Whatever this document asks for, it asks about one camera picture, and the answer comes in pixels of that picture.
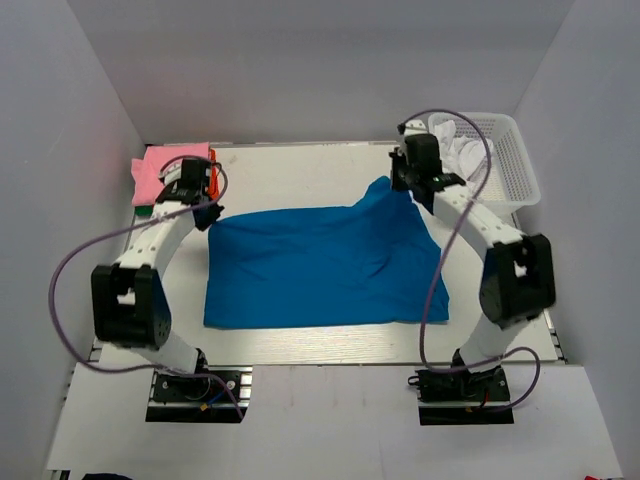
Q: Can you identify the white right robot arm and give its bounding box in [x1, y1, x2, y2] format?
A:
[390, 120, 556, 375]

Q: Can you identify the white t-shirt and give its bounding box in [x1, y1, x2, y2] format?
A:
[432, 120, 487, 182]

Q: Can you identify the blue t-shirt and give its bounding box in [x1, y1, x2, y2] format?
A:
[203, 176, 449, 329]

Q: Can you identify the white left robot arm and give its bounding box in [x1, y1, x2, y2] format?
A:
[91, 155, 228, 374]

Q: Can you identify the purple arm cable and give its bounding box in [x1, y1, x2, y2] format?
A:
[397, 109, 542, 412]
[48, 154, 246, 421]

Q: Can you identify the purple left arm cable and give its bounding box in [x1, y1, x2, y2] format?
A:
[48, 154, 246, 421]

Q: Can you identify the green folded t-shirt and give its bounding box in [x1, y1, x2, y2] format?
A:
[134, 205, 153, 218]

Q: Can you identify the white plastic laundry basket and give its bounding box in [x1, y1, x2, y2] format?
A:
[427, 112, 541, 217]

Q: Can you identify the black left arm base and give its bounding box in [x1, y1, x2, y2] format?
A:
[145, 367, 253, 424]

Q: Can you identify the orange folded t-shirt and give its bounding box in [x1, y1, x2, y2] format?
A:
[208, 148, 220, 199]

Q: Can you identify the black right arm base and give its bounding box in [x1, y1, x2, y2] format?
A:
[407, 366, 514, 426]

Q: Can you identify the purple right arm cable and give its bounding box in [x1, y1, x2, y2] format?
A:
[397, 109, 542, 412]

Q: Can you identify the pink folded t-shirt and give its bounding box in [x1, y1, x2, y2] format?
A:
[131, 143, 209, 207]

